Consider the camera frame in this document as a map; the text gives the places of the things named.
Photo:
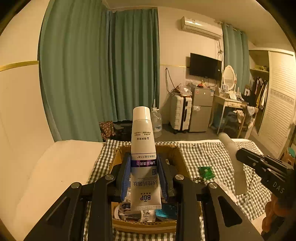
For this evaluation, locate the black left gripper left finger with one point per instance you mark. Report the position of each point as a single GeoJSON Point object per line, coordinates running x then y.
{"type": "Point", "coordinates": [121, 181]}

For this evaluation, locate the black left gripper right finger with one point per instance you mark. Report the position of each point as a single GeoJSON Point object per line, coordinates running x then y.
{"type": "Point", "coordinates": [171, 188]}

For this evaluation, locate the white toothpaste tube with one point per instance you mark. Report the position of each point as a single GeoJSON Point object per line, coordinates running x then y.
{"type": "Point", "coordinates": [144, 186]}

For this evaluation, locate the teal blister pack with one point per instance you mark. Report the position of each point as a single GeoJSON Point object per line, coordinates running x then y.
{"type": "Point", "coordinates": [168, 211]}

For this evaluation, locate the green snack packet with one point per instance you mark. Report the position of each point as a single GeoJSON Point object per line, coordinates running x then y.
{"type": "Point", "coordinates": [206, 173]}

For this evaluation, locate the white cylindrical tube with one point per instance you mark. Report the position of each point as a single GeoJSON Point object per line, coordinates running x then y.
{"type": "Point", "coordinates": [239, 174]}

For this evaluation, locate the white tape roll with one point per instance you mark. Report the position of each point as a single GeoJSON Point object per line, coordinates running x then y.
{"type": "Point", "coordinates": [123, 212]}

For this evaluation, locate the right human hand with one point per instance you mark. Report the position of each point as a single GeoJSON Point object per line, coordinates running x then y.
{"type": "Point", "coordinates": [273, 209]}

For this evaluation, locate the brown cardboard box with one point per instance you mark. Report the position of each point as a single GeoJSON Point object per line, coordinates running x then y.
{"type": "Point", "coordinates": [187, 224]}

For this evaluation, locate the patterned brown bag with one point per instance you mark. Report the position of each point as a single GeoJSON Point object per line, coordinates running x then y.
{"type": "Point", "coordinates": [107, 130]}

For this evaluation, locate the large clear water jug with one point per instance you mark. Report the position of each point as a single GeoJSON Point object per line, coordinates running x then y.
{"type": "Point", "coordinates": [156, 120]}

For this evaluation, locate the wooden chair with clothes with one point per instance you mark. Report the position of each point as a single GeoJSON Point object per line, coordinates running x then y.
{"type": "Point", "coordinates": [246, 119]}

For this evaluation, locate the white hard-shell suitcase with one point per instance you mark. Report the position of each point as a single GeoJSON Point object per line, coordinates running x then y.
{"type": "Point", "coordinates": [180, 112]}

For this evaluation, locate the silver mini fridge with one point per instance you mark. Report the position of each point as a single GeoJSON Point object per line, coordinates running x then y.
{"type": "Point", "coordinates": [202, 100]}

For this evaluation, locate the white dressing table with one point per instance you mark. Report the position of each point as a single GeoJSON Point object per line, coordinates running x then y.
{"type": "Point", "coordinates": [226, 104]}

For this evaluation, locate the white louvered wardrobe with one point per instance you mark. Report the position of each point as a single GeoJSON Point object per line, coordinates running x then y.
{"type": "Point", "coordinates": [277, 104]}

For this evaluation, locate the oval white vanity mirror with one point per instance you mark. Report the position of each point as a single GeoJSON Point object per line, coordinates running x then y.
{"type": "Point", "coordinates": [229, 78]}

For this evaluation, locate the teal window curtain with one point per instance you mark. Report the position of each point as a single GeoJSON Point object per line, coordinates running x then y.
{"type": "Point", "coordinates": [96, 65]}
{"type": "Point", "coordinates": [236, 54]}

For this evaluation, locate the teal right window curtain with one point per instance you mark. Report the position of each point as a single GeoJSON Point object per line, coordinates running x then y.
{"type": "Point", "coordinates": [236, 54]}

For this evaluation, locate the black wall television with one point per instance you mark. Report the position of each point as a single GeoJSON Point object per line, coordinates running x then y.
{"type": "Point", "coordinates": [206, 67]}

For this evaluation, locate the white wall air conditioner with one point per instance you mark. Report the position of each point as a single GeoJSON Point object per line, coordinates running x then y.
{"type": "Point", "coordinates": [201, 28]}

